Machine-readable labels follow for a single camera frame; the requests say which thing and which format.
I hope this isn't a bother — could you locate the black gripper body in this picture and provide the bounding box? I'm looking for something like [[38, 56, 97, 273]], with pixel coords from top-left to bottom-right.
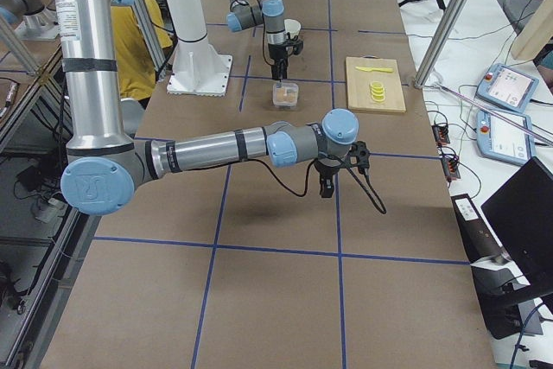
[[315, 159, 344, 181], [268, 43, 289, 65]]

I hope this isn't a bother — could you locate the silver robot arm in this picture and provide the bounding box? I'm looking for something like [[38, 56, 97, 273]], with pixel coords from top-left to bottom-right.
[[226, 0, 290, 80], [55, 0, 359, 215]]

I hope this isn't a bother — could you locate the clear plastic egg box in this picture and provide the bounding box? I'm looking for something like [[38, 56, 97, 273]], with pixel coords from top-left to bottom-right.
[[272, 81, 299, 109]]

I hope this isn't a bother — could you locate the dark brown box device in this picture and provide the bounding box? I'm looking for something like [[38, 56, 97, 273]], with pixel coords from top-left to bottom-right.
[[451, 194, 510, 265]]

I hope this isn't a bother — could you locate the cream white bowl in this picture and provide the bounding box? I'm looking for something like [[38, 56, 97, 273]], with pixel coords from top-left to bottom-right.
[[284, 18, 302, 39]]

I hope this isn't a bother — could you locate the bamboo cutting board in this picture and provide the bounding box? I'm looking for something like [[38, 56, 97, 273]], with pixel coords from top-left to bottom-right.
[[346, 57, 406, 113]]

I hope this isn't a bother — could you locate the yellow plastic knife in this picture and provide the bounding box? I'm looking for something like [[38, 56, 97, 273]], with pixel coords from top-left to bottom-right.
[[355, 66, 394, 73]]

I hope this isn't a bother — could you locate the front yellow lemon slice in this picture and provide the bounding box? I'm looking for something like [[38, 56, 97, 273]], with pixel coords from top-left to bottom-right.
[[371, 94, 385, 103]]

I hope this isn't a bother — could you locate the upper small circuit board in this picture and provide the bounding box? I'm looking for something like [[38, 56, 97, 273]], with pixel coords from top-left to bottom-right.
[[431, 124, 450, 147]]

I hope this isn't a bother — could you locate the small circuit board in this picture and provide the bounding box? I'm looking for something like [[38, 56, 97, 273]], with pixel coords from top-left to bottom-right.
[[441, 154, 461, 182], [431, 124, 450, 147]]

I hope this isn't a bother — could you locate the lower small circuit board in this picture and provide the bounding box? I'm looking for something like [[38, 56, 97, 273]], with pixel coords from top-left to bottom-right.
[[441, 154, 461, 182]]

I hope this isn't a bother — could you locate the person in yellow shirt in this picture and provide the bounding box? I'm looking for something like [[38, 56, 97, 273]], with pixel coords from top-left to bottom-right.
[[111, 0, 173, 108]]

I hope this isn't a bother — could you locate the lower teach pendant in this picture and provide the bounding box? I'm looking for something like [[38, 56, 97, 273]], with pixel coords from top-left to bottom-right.
[[476, 110, 537, 166]]

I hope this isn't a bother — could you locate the teach pendant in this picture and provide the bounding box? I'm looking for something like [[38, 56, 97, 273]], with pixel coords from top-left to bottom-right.
[[476, 63, 539, 113], [476, 110, 537, 166]]

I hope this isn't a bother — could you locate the upper teach pendant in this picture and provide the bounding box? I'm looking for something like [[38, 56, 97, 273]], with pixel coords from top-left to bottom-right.
[[476, 63, 539, 113]]

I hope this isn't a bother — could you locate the wooden beam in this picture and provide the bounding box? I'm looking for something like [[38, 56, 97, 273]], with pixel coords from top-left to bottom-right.
[[511, 0, 553, 60]]

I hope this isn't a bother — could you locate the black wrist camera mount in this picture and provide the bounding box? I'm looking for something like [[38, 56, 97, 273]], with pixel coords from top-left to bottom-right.
[[347, 141, 371, 176], [286, 37, 303, 56]]

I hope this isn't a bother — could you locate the white camera stand pillar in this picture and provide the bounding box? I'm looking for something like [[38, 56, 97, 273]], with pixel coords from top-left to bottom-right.
[[166, 0, 232, 97]]

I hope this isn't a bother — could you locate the aluminium frame post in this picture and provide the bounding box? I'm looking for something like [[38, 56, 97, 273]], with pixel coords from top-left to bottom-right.
[[414, 0, 467, 89]]

